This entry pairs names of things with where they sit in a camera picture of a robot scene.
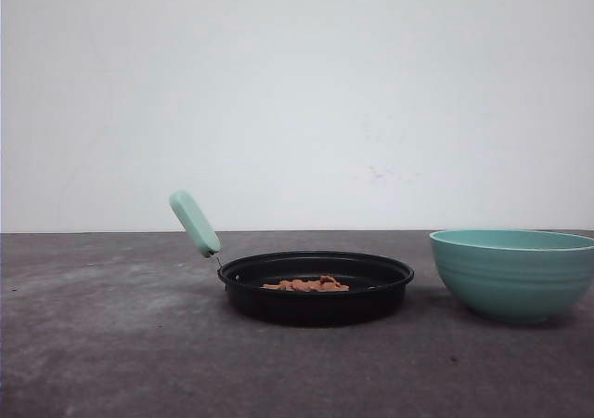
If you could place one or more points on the pile of brown beef cubes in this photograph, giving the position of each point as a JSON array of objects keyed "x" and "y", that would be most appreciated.
[{"x": 324, "y": 284}]

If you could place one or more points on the black frying pan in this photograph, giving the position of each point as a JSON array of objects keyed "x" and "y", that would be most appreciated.
[{"x": 377, "y": 286}]

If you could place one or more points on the mint green ribbed bowl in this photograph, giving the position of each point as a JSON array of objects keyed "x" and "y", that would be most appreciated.
[{"x": 513, "y": 275}]

